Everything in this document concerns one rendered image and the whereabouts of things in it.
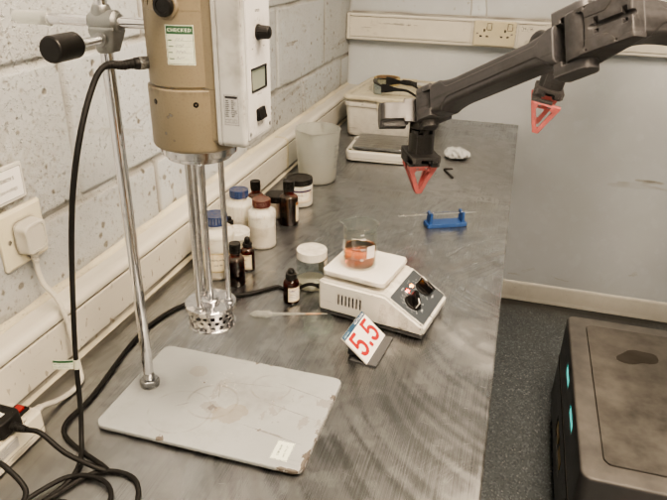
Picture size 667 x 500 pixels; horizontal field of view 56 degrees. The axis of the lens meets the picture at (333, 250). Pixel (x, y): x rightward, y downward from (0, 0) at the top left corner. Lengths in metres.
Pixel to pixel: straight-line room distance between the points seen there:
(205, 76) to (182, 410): 0.47
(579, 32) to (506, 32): 1.36
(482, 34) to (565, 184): 0.66
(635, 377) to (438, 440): 1.00
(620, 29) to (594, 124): 1.53
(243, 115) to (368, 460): 0.47
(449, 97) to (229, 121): 0.66
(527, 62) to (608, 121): 1.44
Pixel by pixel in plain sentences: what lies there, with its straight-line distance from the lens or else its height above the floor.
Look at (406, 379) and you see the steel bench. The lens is 1.00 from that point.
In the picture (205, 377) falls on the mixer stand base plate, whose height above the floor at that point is 0.76.
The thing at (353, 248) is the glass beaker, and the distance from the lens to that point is 1.09.
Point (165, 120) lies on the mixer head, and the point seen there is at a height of 1.18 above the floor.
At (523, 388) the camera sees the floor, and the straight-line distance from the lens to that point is 2.31.
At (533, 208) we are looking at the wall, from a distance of 2.66.
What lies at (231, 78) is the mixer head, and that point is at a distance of 0.69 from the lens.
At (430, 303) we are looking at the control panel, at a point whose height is 0.79.
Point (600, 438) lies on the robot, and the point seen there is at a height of 0.36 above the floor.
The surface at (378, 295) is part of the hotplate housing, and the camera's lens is 1.08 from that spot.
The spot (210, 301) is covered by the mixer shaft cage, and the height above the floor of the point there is 0.93.
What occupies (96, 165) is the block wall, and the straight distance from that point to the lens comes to 1.13.
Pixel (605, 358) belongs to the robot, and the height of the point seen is 0.37.
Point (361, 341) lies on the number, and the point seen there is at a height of 0.77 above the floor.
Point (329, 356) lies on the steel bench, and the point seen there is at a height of 0.75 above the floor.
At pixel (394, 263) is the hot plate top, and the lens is 1.15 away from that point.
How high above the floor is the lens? 1.35
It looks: 26 degrees down
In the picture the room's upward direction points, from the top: 1 degrees clockwise
